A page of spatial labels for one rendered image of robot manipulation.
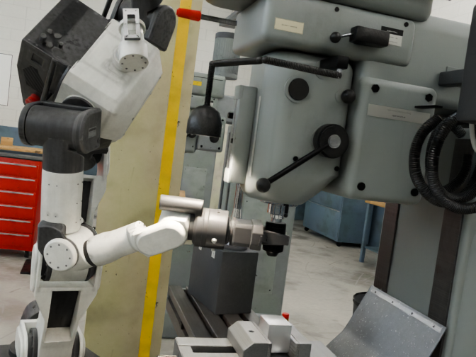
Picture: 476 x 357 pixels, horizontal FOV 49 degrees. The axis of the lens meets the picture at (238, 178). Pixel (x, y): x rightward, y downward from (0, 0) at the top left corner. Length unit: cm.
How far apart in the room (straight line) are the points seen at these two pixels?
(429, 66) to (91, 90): 75
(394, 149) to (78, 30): 79
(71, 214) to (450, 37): 92
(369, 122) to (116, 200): 193
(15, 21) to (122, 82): 904
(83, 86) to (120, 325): 195
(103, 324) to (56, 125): 195
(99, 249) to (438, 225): 78
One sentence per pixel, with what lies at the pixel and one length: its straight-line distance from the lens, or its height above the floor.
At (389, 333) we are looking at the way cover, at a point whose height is 101.
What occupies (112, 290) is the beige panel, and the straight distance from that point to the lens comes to 296.
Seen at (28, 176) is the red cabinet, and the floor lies 84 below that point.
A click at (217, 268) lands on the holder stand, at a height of 106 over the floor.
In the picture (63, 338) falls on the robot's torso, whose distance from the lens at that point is 180.
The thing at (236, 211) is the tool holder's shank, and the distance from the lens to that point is 157.
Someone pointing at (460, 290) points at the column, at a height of 117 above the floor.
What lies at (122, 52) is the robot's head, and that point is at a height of 159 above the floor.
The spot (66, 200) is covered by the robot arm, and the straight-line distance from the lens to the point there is 124.
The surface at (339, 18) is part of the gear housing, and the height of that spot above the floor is 170.
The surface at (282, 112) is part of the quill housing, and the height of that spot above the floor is 150.
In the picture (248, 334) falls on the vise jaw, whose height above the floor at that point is 104.
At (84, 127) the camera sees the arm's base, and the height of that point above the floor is 142.
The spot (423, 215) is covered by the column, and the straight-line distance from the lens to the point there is 136.
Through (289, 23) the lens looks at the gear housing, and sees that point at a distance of 107.
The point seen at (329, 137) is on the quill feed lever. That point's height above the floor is 146.
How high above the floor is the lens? 143
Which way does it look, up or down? 4 degrees down
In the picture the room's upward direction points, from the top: 7 degrees clockwise
